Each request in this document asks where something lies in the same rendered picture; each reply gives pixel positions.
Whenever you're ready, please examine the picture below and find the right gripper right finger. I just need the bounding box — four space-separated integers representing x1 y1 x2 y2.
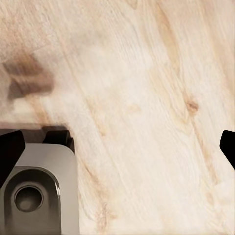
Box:
219 130 235 169

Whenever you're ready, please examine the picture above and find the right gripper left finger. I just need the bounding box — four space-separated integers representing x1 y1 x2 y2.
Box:
0 130 25 189

